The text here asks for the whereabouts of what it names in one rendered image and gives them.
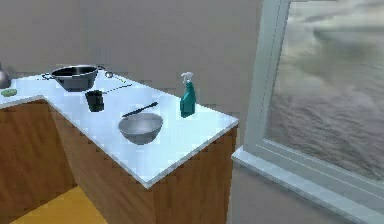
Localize black metal pot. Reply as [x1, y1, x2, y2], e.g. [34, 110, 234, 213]
[41, 64, 106, 93]

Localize silver spoon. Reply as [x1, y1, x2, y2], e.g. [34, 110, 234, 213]
[104, 70, 128, 84]

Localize wooden counter with white top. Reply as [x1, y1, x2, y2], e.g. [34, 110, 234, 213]
[0, 71, 240, 224]

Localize silver kettle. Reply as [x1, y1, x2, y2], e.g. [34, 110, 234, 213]
[0, 62, 13, 90]

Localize thin black utensil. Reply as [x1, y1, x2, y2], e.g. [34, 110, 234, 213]
[101, 83, 133, 95]

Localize green sponge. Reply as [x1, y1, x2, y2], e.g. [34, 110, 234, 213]
[0, 88, 18, 98]

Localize teal spray bottle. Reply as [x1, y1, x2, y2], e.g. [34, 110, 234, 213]
[179, 71, 197, 119]

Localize grey metal bowl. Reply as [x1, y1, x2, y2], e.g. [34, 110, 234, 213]
[117, 112, 164, 146]

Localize white framed window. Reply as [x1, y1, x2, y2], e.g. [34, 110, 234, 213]
[231, 0, 384, 224]

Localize black cup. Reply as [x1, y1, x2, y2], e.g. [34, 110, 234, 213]
[84, 89, 105, 113]

